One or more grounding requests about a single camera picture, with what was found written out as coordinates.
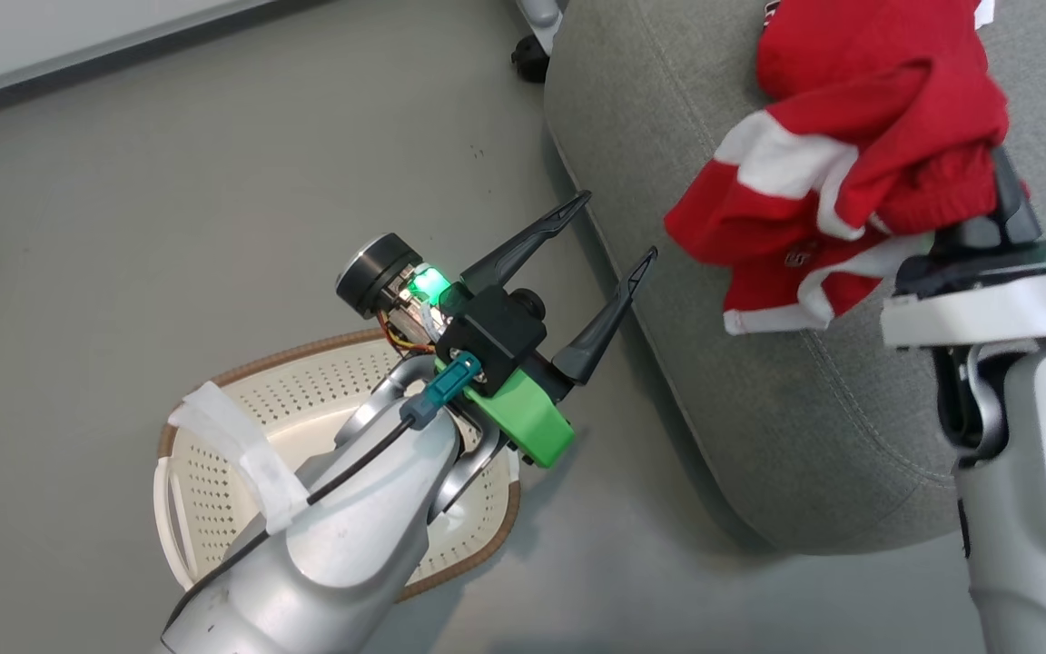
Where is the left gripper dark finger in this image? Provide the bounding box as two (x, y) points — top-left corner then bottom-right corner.
(551, 246), (659, 383)
(459, 190), (593, 297)

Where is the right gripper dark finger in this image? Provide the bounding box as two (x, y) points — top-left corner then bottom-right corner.
(991, 145), (1042, 243)

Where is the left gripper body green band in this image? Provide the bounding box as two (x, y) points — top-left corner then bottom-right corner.
(435, 354), (578, 470)

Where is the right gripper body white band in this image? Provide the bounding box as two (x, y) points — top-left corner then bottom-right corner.
(882, 216), (1046, 350)

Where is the red white striped garment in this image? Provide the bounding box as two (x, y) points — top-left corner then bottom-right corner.
(666, 59), (1030, 335)

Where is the grey fabric sofa seat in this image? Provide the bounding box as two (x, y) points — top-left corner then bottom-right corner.
(544, 0), (1046, 555)

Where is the white perforated laundry basket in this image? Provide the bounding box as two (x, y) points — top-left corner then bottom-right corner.
(153, 329), (522, 602)

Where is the black caster wheel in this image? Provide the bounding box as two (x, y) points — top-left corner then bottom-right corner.
(511, 35), (549, 84)

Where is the white tape strip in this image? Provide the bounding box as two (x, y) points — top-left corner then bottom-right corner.
(167, 381), (311, 535)

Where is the left camera cable teal plug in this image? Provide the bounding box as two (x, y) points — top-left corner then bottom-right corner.
(160, 354), (483, 632)

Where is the grey metal frame leg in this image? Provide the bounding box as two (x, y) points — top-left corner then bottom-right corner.
(517, 0), (569, 37)

